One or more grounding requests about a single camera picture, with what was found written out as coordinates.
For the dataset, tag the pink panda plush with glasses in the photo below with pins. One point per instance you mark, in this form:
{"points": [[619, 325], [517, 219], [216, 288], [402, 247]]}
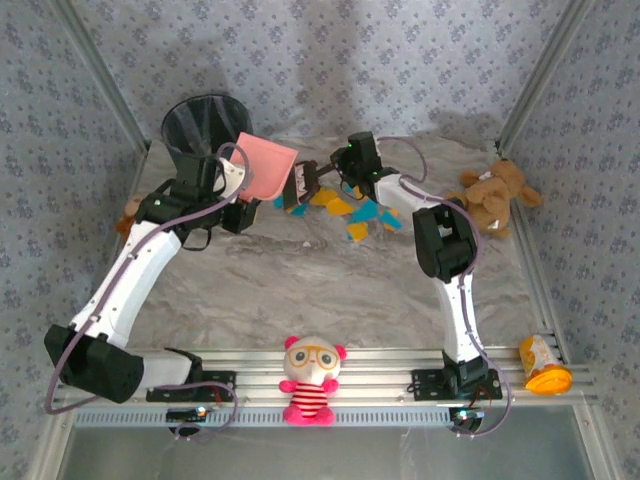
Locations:
{"points": [[312, 365]]}

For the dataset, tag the black brush with cartoon face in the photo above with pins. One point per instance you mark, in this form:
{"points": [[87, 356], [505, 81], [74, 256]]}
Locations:
{"points": [[300, 187]]}

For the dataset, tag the clear plastic bin liner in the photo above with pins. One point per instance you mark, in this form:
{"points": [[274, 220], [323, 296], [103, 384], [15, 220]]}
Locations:
{"points": [[200, 122]]}

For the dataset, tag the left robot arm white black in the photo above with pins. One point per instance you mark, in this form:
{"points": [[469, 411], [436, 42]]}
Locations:
{"points": [[135, 270]]}

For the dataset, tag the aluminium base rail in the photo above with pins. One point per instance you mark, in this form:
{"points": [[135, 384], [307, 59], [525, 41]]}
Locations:
{"points": [[380, 370]]}

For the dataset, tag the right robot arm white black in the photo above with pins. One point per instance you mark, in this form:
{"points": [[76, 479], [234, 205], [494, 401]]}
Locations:
{"points": [[457, 320]]}

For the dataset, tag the brown lion plush toy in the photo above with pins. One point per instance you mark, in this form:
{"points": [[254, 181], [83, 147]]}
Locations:
{"points": [[127, 220]]}

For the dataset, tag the tan teddy bear plush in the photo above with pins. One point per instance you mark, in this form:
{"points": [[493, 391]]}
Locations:
{"points": [[492, 192]]}

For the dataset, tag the dark blue trash bin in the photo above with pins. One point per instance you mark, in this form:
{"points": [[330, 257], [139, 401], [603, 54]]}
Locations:
{"points": [[171, 152]]}

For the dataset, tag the pink plastic dustpan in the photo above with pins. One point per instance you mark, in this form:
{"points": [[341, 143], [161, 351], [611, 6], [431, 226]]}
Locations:
{"points": [[265, 165]]}

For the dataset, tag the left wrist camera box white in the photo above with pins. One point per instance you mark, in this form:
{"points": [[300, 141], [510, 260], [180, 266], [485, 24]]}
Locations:
{"points": [[232, 175]]}

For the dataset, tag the aluminium corner post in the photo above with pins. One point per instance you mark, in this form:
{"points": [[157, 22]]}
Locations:
{"points": [[109, 75], [542, 75]]}

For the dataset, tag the small circuit board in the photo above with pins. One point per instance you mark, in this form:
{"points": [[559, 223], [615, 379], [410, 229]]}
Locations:
{"points": [[185, 413], [467, 415]]}

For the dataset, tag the blue paper scrap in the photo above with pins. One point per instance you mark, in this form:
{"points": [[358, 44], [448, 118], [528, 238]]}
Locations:
{"points": [[299, 210], [389, 220], [365, 212], [347, 188], [278, 202]]}

